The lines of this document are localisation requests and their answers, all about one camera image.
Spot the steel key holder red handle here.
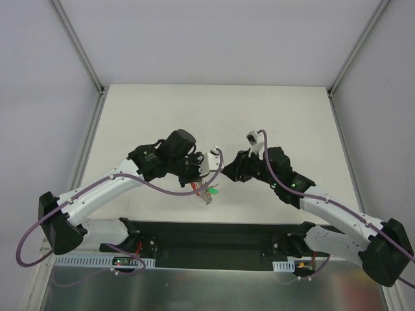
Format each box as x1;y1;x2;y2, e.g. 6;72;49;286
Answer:
190;181;215;205

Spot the green key tag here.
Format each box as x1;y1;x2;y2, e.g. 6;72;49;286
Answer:
208;187;218;195

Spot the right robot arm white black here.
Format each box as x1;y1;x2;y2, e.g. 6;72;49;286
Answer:
222;147;414;287

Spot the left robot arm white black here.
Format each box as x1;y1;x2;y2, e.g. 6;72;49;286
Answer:
38;129;206;255

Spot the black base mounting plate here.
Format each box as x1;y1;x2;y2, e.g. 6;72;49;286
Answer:
117;218;326;271

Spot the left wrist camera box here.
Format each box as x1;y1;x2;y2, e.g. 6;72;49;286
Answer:
199;146;224;177

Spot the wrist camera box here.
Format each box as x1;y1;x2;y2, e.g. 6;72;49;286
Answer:
199;146;224;177
246;131;265;157

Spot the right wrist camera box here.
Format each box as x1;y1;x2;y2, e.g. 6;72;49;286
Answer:
246;131;265;157

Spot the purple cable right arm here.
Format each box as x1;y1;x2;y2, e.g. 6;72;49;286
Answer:
261;130;415;291

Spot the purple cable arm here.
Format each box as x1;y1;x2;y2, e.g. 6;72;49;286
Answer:
16;148;224;288
261;130;415;291

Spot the white slotted cable duct right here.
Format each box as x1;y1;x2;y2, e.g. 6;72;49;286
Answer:
272;260;296;273

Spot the white slotted cable duct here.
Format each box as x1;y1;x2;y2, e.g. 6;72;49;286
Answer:
54;255;156;269
272;260;296;273

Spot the aluminium side rail left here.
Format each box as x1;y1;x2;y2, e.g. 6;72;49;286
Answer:
67;90;108;190

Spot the aluminium frame post left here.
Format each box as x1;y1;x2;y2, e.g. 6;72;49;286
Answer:
48;0;106;95

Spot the aluminium frame post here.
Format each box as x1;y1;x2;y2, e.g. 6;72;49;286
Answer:
327;0;393;99
48;0;106;95

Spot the white slotted cable duct left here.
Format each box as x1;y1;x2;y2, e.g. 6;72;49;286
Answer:
54;255;156;269

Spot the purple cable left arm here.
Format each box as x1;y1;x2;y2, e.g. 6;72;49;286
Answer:
16;148;224;288

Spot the aluminium frame post right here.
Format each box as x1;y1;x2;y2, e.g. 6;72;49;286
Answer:
327;0;393;99

